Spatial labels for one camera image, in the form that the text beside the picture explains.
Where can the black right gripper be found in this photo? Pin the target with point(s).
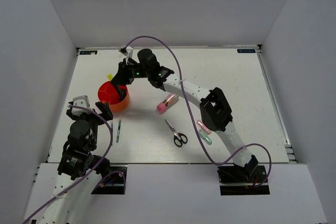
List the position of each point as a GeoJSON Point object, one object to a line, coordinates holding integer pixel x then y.
{"type": "Point", "coordinates": [123, 77]}

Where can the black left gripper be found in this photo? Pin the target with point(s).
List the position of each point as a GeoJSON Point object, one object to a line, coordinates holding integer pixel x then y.
{"type": "Point", "coordinates": [106, 112]}

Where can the green gel pen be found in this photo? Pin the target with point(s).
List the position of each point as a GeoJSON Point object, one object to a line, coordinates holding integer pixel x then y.
{"type": "Point", "coordinates": [118, 130]}

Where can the yellow cap black highlighter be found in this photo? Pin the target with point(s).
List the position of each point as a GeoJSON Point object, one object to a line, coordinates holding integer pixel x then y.
{"type": "Point", "coordinates": [110, 77]}

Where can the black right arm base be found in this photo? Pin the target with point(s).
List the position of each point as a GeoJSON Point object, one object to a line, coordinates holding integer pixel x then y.
{"type": "Point", "coordinates": [234, 183]}

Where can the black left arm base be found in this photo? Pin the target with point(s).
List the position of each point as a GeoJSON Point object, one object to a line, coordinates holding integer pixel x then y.
{"type": "Point", "coordinates": [112, 181]}

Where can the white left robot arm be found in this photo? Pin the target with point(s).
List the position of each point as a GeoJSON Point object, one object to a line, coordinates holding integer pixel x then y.
{"type": "Point", "coordinates": [77, 162]}

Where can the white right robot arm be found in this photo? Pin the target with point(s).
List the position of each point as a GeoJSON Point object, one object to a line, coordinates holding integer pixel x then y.
{"type": "Point", "coordinates": [216, 113]}

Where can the orange round pen holder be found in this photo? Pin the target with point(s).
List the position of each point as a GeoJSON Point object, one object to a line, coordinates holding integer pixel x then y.
{"type": "Point", "coordinates": [107, 93]}

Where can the pink cylindrical pencil case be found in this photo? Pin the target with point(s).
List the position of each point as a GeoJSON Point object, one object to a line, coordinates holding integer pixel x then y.
{"type": "Point", "coordinates": [171, 99]}

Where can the left corner label sticker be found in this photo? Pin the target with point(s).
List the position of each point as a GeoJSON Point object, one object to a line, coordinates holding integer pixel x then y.
{"type": "Point", "coordinates": [88, 52]}

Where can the corner label sticker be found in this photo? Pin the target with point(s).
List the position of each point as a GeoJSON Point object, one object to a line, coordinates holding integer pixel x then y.
{"type": "Point", "coordinates": [246, 51]}
{"type": "Point", "coordinates": [88, 52]}

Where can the pink correction tape case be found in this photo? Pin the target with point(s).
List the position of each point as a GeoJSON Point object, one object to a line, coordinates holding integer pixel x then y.
{"type": "Point", "coordinates": [203, 127]}

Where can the green correction tape case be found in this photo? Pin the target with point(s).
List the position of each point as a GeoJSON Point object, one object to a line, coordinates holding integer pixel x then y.
{"type": "Point", "coordinates": [205, 137]}

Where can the right corner label sticker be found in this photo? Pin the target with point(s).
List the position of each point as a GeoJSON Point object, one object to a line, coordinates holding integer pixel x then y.
{"type": "Point", "coordinates": [246, 51]}

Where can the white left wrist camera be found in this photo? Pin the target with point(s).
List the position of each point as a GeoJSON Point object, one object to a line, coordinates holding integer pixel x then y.
{"type": "Point", "coordinates": [81, 101]}

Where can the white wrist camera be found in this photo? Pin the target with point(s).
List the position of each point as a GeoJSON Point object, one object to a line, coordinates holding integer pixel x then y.
{"type": "Point", "coordinates": [127, 52]}
{"type": "Point", "coordinates": [81, 101]}

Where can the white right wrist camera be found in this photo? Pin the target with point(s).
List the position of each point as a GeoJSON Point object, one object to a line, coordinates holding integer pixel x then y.
{"type": "Point", "coordinates": [127, 52]}

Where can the black handled scissors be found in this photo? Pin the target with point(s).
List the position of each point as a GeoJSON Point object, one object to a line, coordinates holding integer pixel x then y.
{"type": "Point", "coordinates": [179, 139]}

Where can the aluminium table edge rail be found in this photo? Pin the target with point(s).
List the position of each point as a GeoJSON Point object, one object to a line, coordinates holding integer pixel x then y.
{"type": "Point", "coordinates": [287, 142]}

